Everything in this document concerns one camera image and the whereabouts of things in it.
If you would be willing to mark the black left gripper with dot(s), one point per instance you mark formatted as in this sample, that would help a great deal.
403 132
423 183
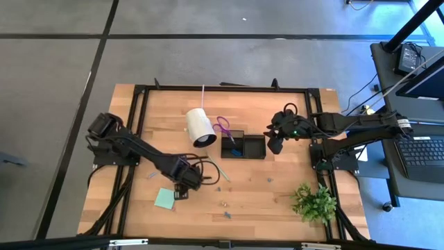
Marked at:
189 175

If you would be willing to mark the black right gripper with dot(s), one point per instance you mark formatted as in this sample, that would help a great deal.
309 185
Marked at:
291 126

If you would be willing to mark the green sticky note pad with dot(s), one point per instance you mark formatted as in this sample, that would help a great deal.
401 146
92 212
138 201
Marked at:
164 198

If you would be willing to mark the small pale blue stick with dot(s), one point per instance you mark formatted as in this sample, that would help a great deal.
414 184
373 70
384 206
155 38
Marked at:
152 175

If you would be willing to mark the small blue block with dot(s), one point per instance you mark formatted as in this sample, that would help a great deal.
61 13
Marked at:
236 152

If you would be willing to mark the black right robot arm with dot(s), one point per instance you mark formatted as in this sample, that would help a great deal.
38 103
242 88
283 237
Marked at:
364 121

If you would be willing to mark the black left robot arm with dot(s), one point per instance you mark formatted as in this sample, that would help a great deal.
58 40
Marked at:
138 147

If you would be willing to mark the black mesh desk organizer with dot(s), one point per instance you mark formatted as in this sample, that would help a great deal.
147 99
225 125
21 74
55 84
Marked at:
255 147

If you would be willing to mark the small green artificial plant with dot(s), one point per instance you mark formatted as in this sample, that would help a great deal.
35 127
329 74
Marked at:
314 206

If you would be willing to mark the white paper sheet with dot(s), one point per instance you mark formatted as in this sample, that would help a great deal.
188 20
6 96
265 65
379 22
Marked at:
363 154

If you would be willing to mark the small yellow floor object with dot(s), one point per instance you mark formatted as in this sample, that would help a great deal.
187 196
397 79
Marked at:
368 110

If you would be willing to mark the small black plug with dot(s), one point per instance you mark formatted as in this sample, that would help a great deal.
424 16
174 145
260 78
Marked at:
376 87

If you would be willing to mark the black caster wheel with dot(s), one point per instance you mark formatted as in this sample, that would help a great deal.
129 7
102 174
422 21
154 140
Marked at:
388 207

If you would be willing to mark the black laptop keyboard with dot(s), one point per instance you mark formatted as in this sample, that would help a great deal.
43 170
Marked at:
421 156

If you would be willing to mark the black power adapter box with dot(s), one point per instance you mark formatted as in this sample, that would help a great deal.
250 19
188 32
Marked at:
407 59

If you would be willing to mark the grey side desk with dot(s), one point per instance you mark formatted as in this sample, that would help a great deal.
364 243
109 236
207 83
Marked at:
428 112

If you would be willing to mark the black computer monitor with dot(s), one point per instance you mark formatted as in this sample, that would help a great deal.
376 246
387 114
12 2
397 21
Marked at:
426 85

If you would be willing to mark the black vertical pole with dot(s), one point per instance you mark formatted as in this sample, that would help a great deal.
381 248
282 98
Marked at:
412 26

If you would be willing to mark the black aluminium table frame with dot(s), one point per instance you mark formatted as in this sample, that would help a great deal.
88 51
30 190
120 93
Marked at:
243 89

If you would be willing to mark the silver frame bracket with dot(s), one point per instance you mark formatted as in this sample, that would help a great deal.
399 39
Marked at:
128 242
320 246

